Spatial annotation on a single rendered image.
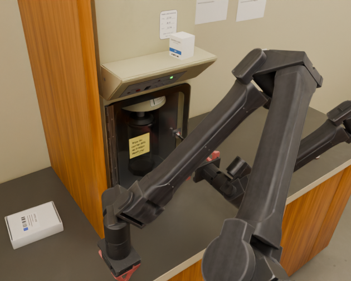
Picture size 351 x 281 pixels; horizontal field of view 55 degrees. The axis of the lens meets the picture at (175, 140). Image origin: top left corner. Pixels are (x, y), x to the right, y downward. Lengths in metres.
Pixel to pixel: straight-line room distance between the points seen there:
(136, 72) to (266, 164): 0.46
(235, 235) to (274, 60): 0.33
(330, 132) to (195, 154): 0.43
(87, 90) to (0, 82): 0.55
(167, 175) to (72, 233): 0.62
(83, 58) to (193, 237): 0.70
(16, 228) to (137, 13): 0.78
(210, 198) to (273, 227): 0.83
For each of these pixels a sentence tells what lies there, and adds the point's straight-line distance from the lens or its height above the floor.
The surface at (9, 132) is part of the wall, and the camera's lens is 1.44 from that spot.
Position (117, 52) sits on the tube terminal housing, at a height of 1.53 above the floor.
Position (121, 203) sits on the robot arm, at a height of 1.35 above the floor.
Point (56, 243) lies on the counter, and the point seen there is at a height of 0.94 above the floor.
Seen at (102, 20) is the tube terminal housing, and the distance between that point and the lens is 0.92.
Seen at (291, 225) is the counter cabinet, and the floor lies 0.66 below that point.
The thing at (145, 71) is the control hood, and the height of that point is 1.51.
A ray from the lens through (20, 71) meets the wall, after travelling 1.35.
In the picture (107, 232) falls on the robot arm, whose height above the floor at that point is 1.28.
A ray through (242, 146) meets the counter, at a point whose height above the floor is 0.94.
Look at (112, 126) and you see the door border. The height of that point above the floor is 1.32.
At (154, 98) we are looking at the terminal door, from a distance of 1.07.
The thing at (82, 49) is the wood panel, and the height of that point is 1.59.
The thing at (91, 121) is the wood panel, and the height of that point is 1.40.
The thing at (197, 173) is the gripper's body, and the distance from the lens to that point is 1.11.
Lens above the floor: 1.85
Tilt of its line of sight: 34 degrees down
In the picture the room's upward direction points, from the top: 3 degrees clockwise
